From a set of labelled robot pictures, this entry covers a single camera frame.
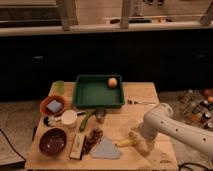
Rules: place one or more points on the orange plastic bowl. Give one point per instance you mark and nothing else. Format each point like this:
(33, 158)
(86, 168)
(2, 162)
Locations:
(47, 100)

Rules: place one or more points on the dark maroon bowl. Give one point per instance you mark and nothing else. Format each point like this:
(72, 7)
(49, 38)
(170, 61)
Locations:
(53, 142)

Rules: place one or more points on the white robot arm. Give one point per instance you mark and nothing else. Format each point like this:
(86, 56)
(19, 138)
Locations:
(159, 119)

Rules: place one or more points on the wooden block brush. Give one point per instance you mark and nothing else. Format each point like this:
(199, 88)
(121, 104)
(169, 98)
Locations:
(77, 146)

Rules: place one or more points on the small metal cup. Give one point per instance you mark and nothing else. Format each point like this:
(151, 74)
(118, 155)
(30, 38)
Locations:
(100, 115)

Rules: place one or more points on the green plastic tray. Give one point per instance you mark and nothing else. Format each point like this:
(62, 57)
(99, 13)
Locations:
(92, 91)

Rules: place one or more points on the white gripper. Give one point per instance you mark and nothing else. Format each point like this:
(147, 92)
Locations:
(142, 146)

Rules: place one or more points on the orange peach fruit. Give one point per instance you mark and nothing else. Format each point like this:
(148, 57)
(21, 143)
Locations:
(112, 82)

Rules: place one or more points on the silver fork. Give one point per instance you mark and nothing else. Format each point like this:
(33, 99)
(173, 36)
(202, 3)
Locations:
(134, 102)

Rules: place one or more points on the white ceramic mug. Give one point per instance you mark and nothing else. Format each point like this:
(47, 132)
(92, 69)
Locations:
(69, 118)

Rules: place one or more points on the light blue triangular cloth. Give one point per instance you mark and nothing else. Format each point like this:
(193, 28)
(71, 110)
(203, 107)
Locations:
(105, 149)

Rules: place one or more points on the blue sponge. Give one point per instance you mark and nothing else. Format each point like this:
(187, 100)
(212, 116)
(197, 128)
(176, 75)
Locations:
(54, 106)

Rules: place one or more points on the dark grape bunch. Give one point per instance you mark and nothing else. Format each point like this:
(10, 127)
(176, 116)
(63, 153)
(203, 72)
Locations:
(93, 138)

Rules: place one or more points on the light green plastic cup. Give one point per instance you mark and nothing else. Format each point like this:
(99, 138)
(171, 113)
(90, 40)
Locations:
(59, 87)

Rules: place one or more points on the green cucumber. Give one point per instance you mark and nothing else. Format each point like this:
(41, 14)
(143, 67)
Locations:
(84, 121)

